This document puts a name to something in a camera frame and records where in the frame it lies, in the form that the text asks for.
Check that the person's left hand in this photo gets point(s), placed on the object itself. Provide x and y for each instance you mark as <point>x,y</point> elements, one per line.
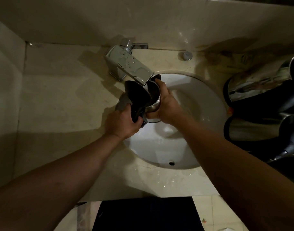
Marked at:
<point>119,122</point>

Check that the person's right hand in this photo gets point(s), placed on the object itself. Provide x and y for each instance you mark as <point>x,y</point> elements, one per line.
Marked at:
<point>168,105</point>

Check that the person's right thumb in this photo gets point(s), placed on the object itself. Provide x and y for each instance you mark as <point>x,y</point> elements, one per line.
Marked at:
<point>161,87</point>

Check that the person's left fingers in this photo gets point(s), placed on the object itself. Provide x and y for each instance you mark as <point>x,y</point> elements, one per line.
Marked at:
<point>136,125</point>

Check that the steel kettle with black lid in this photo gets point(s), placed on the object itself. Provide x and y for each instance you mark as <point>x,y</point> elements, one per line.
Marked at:
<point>138,97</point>

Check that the person's right forearm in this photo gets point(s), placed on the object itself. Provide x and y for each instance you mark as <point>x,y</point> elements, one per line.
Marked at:
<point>236,175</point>

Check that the person's left forearm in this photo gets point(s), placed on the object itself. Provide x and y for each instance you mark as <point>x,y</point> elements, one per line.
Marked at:
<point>53,180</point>

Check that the chrome drain knob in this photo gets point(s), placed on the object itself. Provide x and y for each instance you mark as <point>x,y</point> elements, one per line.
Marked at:
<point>187,55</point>

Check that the chrome sink faucet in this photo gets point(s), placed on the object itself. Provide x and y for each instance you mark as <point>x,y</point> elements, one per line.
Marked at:
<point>127,63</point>

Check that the white round sink basin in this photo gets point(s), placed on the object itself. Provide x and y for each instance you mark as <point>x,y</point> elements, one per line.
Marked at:
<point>185,132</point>

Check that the person's dark trousers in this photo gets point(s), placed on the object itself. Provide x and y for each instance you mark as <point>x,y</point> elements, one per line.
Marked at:
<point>147,214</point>

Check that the shiny steel electric kettle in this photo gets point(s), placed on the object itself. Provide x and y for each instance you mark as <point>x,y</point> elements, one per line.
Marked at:
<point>260,81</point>
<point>255,129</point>

